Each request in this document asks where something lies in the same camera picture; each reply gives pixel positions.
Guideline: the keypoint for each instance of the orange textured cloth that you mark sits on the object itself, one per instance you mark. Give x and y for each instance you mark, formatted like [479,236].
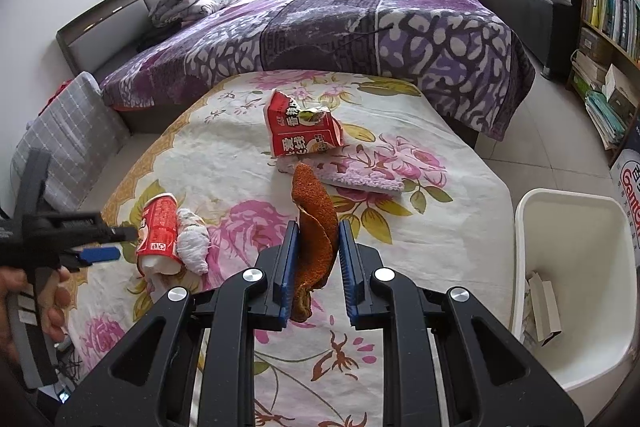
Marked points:
[312,227]

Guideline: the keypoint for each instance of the crumpled white tissue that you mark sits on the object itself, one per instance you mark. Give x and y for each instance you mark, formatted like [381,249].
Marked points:
[195,247]

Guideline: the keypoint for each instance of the red cloth item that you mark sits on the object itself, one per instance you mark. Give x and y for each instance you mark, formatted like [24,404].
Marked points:
[57,94]

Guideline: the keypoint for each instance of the white plastic bin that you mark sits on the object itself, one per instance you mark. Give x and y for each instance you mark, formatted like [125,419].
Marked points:
[575,232]

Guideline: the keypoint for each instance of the dark bed headboard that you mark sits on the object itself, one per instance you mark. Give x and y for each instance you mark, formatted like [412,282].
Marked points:
[100,14]

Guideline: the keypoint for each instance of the person's left hand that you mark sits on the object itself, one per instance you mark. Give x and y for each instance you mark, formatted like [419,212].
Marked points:
[55,297]

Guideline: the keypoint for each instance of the row of thick books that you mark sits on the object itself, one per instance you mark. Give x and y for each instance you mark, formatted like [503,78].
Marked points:
[612,14]

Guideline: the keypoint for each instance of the red paper cup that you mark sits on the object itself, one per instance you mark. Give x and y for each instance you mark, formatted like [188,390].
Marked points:
[157,227]

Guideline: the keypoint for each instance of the dark clothes on bed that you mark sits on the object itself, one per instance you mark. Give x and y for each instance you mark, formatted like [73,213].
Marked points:
[152,39]

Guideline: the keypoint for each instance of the grey checked cushion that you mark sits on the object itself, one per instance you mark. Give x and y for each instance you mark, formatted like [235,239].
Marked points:
[70,142]

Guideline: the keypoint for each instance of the stack of lying books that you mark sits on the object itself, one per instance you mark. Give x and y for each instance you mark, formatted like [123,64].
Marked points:
[602,112]

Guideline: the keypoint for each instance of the white tissue box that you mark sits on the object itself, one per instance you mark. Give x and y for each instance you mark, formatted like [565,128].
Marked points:
[620,89]

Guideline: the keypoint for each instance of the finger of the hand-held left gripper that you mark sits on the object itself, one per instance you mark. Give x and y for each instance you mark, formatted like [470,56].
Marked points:
[95,229]
[97,255]

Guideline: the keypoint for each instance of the purple patterned blanket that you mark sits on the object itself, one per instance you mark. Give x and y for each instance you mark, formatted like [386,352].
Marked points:
[310,37]

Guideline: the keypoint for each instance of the red snack carton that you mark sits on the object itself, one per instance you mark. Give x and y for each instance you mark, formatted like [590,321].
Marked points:
[295,132]

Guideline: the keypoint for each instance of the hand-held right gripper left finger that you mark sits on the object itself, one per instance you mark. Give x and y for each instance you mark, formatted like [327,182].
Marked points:
[287,267]

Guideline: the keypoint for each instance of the black storage bench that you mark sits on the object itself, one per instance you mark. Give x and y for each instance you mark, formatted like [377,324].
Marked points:
[525,22]

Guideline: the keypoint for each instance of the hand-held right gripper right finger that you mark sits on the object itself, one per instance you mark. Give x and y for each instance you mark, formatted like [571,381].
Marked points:
[348,272]

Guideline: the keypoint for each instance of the purple cloth pad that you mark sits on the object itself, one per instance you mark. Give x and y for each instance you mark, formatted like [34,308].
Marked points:
[365,172]

